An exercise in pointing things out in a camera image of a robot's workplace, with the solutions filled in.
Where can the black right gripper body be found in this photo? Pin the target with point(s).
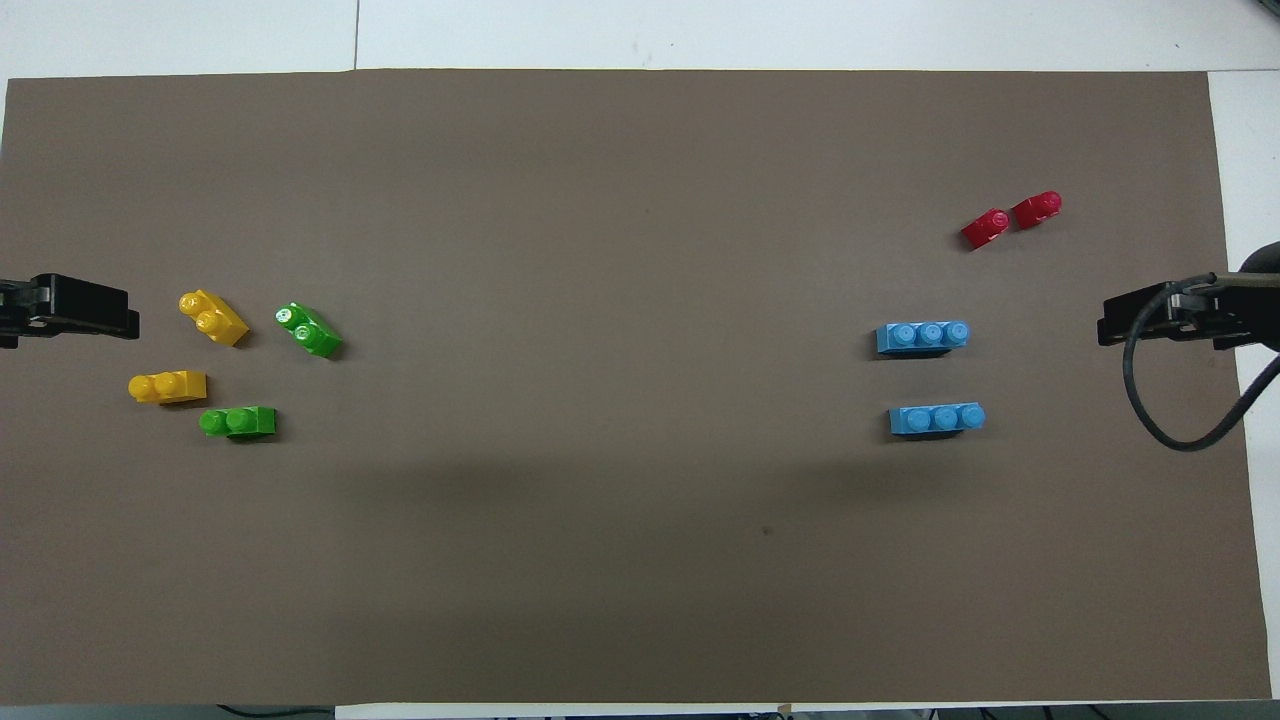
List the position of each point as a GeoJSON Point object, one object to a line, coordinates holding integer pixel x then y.
{"type": "Point", "coordinates": [1240, 315]}

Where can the blue three-stud toy brick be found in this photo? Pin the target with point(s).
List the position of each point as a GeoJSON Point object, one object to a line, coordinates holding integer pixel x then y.
{"type": "Point", "coordinates": [922, 338]}
{"type": "Point", "coordinates": [937, 420]}

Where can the green two-stud toy brick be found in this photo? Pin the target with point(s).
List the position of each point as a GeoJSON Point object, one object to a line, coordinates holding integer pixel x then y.
{"type": "Point", "coordinates": [310, 332]}
{"type": "Point", "coordinates": [240, 422]}

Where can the brown table mat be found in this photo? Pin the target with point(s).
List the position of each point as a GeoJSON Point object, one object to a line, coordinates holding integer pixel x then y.
{"type": "Point", "coordinates": [640, 200]}

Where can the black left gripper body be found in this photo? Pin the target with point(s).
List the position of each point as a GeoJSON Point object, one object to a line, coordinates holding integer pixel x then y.
{"type": "Point", "coordinates": [15, 305]}

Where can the red one-stud toy brick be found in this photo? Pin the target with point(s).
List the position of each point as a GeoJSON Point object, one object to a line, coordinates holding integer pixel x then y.
{"type": "Point", "coordinates": [1036, 211]}
{"type": "Point", "coordinates": [985, 229]}

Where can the yellow two-stud toy brick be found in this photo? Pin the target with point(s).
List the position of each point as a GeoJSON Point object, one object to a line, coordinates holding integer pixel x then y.
{"type": "Point", "coordinates": [170, 387]}
{"type": "Point", "coordinates": [213, 318]}

